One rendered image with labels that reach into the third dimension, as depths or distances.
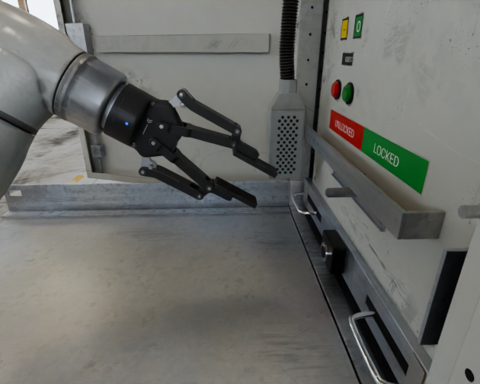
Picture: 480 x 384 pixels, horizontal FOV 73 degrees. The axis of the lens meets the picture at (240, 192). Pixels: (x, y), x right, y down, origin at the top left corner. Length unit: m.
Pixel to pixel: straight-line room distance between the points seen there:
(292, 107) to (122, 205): 0.46
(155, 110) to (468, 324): 0.39
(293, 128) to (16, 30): 0.46
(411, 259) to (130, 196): 0.63
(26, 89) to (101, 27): 0.59
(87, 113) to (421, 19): 0.38
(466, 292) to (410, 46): 0.26
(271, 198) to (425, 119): 0.50
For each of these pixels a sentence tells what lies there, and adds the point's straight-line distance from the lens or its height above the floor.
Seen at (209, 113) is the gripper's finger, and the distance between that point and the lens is 0.44.
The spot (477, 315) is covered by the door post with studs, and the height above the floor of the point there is 1.05.
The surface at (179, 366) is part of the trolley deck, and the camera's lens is 0.46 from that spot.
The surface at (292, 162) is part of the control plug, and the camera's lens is 0.69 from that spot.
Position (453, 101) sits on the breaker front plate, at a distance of 0.34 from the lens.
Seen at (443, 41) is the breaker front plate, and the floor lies 1.21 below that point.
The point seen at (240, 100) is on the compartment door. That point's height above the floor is 1.09.
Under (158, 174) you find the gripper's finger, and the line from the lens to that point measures 0.47.
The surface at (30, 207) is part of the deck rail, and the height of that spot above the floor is 0.86.
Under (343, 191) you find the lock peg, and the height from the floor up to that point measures 1.02.
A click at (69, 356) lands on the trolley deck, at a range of 0.51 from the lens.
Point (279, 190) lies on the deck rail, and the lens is 0.80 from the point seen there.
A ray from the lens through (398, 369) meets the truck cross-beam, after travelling 0.44.
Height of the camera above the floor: 1.20
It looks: 23 degrees down
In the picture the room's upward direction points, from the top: straight up
